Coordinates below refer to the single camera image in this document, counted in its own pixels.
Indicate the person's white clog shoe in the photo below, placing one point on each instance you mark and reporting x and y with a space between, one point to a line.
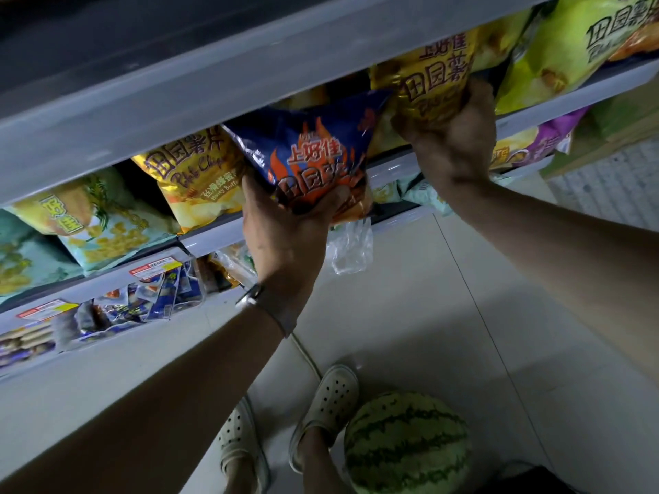
329 401
239 432

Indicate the pale yellow snack bag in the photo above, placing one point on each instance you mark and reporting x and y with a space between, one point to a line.
502 41

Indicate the striped green watermelon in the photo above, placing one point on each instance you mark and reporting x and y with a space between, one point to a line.
407 447

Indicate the person's right white clog shoe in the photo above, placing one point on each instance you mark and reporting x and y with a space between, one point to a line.
329 401

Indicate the person's right leg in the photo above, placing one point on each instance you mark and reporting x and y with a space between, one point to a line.
319 463

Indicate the person's leg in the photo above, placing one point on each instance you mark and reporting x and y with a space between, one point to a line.
319 463
239 478

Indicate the tray of wafer stick packs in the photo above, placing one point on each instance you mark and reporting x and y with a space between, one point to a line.
26 349

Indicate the blue orange-flame chip bag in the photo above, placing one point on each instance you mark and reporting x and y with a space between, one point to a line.
309 149

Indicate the person's left leg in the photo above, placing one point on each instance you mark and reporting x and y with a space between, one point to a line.
239 478

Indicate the person's right hand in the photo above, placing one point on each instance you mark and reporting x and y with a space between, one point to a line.
458 149

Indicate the person's right forearm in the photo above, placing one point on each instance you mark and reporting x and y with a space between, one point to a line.
566 262

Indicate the person's left white clog shoe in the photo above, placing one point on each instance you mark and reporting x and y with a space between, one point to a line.
239 432

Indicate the golden yellow snack bag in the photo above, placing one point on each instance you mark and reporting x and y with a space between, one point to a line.
427 82
190 185

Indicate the red yellow price tag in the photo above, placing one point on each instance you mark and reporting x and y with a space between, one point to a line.
154 271
46 310

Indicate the person's left hand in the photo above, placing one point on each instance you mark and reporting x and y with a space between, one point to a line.
283 246

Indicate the grey store shelving unit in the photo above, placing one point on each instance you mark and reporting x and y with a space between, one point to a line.
180 92

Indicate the smartwatch with grey band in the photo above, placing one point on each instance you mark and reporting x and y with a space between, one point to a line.
278 313

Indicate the person's left forearm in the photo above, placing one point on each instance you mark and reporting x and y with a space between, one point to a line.
144 406

